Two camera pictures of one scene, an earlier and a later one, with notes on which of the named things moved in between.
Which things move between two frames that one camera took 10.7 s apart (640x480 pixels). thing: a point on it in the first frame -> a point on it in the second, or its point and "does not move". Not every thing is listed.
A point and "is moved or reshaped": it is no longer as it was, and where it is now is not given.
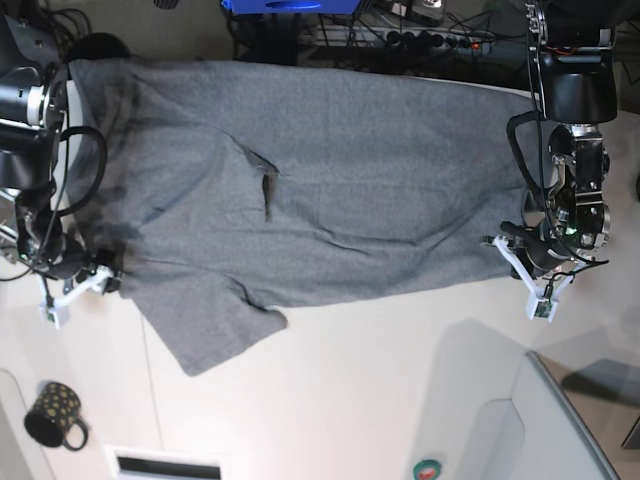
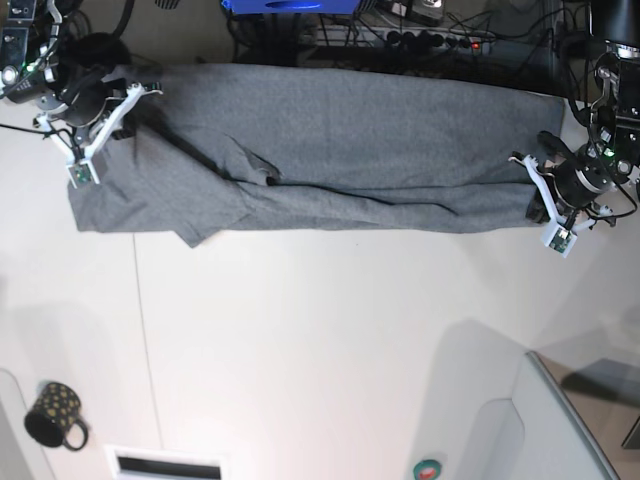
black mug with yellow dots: [53, 409] does not move
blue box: [292, 7] does not move
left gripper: [65, 257] -> [84, 99]
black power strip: [423, 38] does not move
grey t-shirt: [232, 192] is moved or reshaped
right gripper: [537, 248] -> [576, 181]
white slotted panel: [139, 464] does not move
